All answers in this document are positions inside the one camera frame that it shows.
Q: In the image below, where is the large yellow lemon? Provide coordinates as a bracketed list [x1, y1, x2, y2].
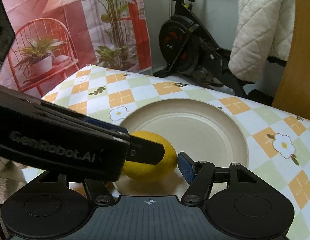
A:
[122, 131, 178, 182]

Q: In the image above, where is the gloved left hand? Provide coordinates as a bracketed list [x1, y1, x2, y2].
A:
[0, 157, 28, 205]

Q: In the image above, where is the beige round plate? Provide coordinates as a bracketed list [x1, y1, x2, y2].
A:
[114, 99, 249, 199]

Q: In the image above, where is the checkered floral tablecloth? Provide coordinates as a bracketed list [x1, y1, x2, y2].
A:
[22, 64, 310, 240]

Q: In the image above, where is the red printed backdrop cloth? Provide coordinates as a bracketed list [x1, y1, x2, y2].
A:
[0, 0, 151, 98]

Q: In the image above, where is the black exercise bike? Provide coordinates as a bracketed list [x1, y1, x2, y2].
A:
[154, 0, 273, 106]

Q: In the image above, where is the wooden board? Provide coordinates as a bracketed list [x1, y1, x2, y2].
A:
[272, 0, 310, 120]

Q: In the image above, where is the white quilted jacket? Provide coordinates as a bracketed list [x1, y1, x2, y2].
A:
[228, 0, 295, 83]

